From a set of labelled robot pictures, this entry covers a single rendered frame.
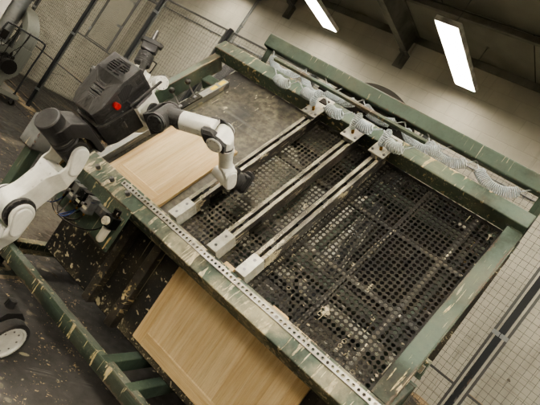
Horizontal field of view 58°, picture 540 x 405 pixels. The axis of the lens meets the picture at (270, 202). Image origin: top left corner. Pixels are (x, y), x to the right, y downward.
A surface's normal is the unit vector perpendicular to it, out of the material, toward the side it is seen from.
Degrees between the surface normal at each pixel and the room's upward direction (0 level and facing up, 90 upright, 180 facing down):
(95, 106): 82
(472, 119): 90
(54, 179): 111
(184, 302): 90
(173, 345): 90
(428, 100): 90
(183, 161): 55
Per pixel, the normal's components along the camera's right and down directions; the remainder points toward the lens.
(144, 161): 0.00, -0.65
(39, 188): 0.72, 0.53
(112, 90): -0.31, -0.33
